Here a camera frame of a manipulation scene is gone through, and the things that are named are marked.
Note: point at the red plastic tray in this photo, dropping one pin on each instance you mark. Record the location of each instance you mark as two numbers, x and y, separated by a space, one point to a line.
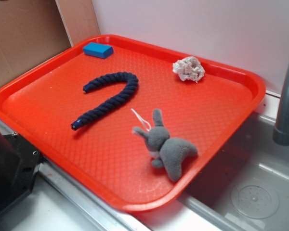
106 157

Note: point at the grey plush bunny toy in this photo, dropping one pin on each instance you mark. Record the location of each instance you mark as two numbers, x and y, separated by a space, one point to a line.
167 152

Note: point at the crumpled white paper ball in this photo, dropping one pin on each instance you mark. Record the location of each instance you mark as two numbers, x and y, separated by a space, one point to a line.
189 68

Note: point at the blue rectangular block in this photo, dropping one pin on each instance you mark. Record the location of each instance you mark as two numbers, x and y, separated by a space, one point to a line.
98 50

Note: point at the grey toy sink basin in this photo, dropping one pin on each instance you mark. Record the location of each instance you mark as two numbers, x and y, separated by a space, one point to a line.
244 187

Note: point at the brown cardboard panel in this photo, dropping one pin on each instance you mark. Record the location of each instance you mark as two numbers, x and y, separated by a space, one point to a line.
33 31

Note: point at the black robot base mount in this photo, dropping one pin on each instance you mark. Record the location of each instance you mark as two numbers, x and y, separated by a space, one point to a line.
19 163

